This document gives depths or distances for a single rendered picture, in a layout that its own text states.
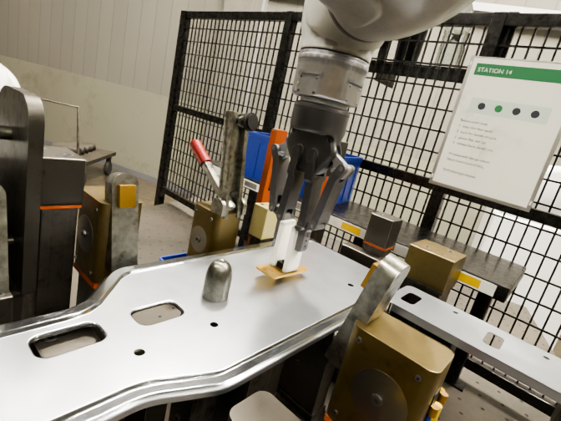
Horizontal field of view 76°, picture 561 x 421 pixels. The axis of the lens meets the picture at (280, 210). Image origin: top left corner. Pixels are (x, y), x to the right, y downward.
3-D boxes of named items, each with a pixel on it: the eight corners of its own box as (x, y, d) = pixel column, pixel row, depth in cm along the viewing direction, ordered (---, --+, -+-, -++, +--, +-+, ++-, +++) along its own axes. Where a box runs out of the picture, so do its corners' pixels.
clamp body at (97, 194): (76, 436, 55) (99, 205, 45) (52, 391, 61) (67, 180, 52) (118, 415, 60) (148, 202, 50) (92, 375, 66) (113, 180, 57)
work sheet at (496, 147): (528, 212, 78) (592, 64, 71) (427, 182, 92) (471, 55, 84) (529, 211, 80) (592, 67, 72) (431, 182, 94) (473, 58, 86)
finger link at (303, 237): (308, 215, 51) (325, 222, 49) (300, 248, 52) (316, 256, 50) (301, 215, 50) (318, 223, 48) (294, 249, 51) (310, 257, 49)
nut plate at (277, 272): (273, 279, 49) (275, 271, 49) (254, 267, 51) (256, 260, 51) (309, 271, 56) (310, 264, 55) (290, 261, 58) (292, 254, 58)
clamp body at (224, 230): (182, 393, 67) (216, 215, 58) (155, 362, 73) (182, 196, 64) (210, 379, 72) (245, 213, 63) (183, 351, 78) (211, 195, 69)
